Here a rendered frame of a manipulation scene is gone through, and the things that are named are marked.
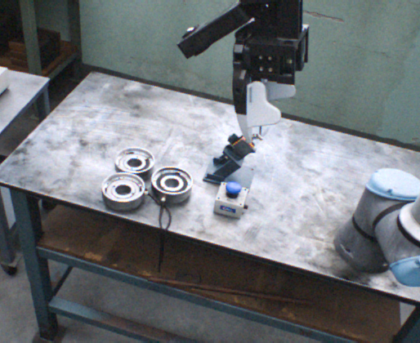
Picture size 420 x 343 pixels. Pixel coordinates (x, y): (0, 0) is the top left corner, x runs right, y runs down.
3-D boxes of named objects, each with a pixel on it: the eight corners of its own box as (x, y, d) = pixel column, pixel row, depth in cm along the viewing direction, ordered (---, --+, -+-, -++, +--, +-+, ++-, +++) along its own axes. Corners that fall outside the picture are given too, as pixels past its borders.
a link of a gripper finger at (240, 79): (242, 118, 62) (244, 49, 59) (230, 116, 63) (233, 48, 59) (253, 109, 66) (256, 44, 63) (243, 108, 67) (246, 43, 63)
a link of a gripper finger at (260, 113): (275, 154, 64) (280, 86, 60) (234, 148, 66) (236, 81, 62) (282, 147, 66) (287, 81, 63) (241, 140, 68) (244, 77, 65)
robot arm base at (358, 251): (394, 234, 122) (408, 207, 116) (395, 280, 111) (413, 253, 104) (336, 219, 124) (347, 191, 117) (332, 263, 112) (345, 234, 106)
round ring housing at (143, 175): (110, 161, 130) (110, 149, 128) (148, 156, 134) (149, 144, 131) (118, 187, 123) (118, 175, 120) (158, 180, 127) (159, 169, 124)
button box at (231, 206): (212, 212, 120) (215, 198, 117) (219, 193, 126) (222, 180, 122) (243, 220, 119) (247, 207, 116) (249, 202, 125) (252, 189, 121)
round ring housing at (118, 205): (100, 213, 115) (100, 201, 113) (102, 184, 123) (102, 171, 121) (145, 213, 117) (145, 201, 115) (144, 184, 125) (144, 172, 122)
